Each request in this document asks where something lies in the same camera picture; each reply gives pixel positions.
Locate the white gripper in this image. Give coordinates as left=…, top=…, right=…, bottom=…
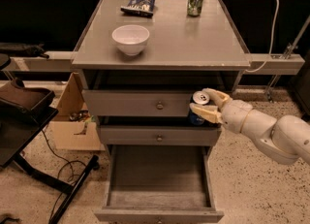
left=189, top=88, right=253, bottom=134

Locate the blue pepsi can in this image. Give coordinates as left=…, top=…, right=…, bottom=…
left=188, top=91, right=210, bottom=126

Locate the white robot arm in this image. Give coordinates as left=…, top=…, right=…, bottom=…
left=189, top=88, right=310, bottom=165

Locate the grey top drawer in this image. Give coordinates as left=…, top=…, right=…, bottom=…
left=82, top=90, right=194, bottom=117

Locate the grey drawer cabinet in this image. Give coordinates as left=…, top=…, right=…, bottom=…
left=71, top=0, right=252, bottom=158

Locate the grey open bottom drawer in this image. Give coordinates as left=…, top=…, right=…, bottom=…
left=95, top=145, right=224, bottom=224

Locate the grey middle drawer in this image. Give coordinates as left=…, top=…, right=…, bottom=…
left=98, top=125, right=221, bottom=146

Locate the white bowl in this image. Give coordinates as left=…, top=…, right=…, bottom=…
left=111, top=25, right=150, bottom=56

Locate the blue chip bag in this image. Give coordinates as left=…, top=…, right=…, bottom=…
left=120, top=0, right=155, bottom=17

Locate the cardboard box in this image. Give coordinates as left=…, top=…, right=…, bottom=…
left=50, top=73, right=104, bottom=151

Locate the brown cushioned pad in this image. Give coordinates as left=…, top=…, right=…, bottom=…
left=0, top=79, right=55, bottom=113

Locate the black object on ledge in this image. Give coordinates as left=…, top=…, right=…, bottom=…
left=0, top=43, right=49, bottom=59

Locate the white cable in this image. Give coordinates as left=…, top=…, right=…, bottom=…
left=244, top=0, right=281, bottom=74

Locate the black floor cable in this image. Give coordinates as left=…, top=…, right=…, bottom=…
left=40, top=128, right=88, bottom=221

